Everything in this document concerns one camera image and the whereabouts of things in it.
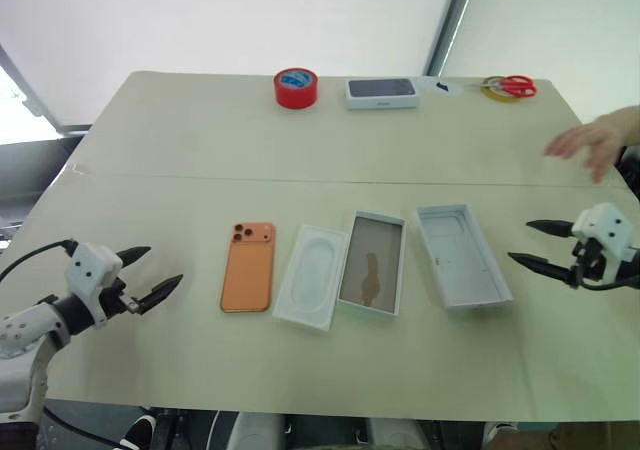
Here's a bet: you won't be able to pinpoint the red tape roll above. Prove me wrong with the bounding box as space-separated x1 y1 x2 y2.
272 67 320 110

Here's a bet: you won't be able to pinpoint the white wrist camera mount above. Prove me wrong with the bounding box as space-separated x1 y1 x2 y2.
64 242 124 329
571 201 634 264

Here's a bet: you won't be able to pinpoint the dark chair beside table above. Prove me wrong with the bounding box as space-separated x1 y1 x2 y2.
616 143 640 199

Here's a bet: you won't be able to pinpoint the white rounded cover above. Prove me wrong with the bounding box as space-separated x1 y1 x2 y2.
229 411 287 450
366 416 432 450

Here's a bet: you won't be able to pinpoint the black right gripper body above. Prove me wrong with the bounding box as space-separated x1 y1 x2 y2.
566 236 607 289

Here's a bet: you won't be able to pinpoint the orange smartphone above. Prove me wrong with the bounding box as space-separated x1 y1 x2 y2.
219 221 278 315

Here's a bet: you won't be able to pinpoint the white phone box lid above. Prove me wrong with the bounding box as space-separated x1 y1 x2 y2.
415 203 515 314

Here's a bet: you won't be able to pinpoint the white phone box base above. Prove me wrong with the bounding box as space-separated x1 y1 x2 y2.
337 209 407 318

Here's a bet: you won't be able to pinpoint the yellow tape roll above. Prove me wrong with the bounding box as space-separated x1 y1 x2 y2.
480 75 522 103

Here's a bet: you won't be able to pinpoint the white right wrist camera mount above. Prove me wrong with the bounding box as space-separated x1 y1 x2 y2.
571 201 634 264

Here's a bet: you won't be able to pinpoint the closed white phone box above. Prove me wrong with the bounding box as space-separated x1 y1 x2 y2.
343 75 421 112

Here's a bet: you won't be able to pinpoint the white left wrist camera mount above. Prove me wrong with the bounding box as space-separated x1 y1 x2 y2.
64 242 124 329

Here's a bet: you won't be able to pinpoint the red handled scissors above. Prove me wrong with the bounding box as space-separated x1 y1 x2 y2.
469 74 539 98

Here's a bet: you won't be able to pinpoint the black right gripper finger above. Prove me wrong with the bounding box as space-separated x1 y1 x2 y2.
525 219 574 238
506 252 575 285

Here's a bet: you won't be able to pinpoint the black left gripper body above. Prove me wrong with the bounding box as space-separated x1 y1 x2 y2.
98 277 141 319

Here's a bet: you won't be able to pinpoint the white plastic tray insert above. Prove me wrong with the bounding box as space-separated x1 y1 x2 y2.
271 223 351 333

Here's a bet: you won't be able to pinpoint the person's bare hand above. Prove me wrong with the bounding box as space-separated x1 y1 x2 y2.
543 104 640 185

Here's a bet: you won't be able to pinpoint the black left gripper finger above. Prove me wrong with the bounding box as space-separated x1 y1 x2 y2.
134 273 185 317
115 245 153 268

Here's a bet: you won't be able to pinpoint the grey slanted frame beam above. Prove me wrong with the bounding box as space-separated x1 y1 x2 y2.
0 43 69 134
421 0 480 79

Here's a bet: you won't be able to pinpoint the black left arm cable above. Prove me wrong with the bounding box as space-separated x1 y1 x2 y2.
0 238 77 284

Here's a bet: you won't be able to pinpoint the beige paper table sheet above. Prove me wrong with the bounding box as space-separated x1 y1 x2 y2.
0 168 640 422
53 69 632 189

